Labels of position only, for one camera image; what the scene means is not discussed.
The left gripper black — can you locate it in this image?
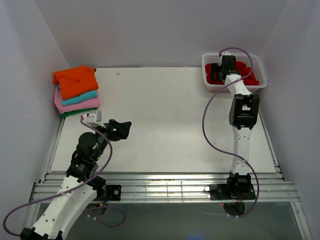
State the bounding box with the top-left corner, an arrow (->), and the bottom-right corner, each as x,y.
92,119 -> 131,161

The red t shirt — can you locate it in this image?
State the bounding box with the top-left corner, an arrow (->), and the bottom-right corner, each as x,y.
204,61 -> 259,86

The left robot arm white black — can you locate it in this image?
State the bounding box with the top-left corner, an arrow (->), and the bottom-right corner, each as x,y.
20,119 -> 132,240

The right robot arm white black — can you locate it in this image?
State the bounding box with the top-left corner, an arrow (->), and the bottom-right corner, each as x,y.
209,52 -> 260,203

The white plastic basket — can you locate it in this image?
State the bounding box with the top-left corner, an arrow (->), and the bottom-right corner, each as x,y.
201,52 -> 267,93

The pink folded t shirt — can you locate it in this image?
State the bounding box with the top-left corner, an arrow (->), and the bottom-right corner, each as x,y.
54,86 -> 100,114

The teal folded t shirt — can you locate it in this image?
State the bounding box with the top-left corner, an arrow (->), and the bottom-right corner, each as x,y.
61,90 -> 98,106

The green folded t shirt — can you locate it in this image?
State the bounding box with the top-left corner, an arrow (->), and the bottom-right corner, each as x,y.
60,107 -> 98,119

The orange folded t shirt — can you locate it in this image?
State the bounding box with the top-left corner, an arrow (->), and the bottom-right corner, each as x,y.
52,65 -> 99,100

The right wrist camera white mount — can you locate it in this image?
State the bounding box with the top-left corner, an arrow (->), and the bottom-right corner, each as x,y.
219,51 -> 232,57

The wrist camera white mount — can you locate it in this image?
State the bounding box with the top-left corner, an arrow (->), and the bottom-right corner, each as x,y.
81,110 -> 105,128
219,51 -> 232,57

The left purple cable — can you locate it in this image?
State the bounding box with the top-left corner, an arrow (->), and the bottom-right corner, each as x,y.
3,114 -> 127,237

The purple cable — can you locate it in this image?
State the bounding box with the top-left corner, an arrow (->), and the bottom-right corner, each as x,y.
201,47 -> 260,218
3,114 -> 127,237

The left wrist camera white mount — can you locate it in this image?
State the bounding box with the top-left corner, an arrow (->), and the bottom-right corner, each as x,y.
81,110 -> 105,128

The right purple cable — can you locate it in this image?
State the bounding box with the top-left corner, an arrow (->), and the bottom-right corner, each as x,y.
201,47 -> 260,218

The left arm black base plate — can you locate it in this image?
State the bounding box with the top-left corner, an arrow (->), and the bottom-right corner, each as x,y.
94,184 -> 122,201

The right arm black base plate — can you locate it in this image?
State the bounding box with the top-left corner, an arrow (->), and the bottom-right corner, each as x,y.
203,184 -> 257,201

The aluminium frame rail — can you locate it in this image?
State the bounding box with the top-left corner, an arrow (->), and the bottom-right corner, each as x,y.
28,109 -> 313,240

